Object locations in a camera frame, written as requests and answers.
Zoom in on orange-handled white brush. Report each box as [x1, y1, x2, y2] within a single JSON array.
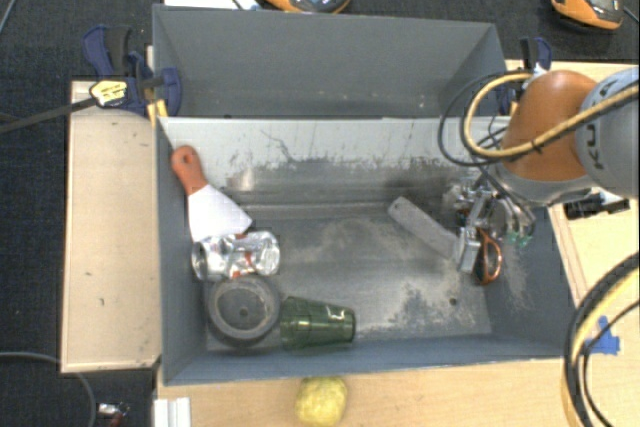
[[169, 144, 254, 244]]

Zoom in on yellow sponge ball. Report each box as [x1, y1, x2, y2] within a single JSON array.
[[293, 375, 349, 427]]

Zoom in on grey flat block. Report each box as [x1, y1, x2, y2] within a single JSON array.
[[387, 195, 462, 261]]

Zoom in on grey metal bin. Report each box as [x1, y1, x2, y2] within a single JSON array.
[[151, 3, 584, 388]]

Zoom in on brown ring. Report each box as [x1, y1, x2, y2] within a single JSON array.
[[473, 227, 504, 287]]

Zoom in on black cylinder on white bracket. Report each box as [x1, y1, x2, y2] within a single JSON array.
[[563, 193, 632, 221]]

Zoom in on crushed silver can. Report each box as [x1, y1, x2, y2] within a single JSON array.
[[190, 229, 282, 283]]

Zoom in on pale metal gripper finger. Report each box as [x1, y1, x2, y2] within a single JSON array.
[[453, 225, 485, 275]]

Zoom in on pale wood board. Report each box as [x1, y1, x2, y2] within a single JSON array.
[[59, 79, 164, 374]]

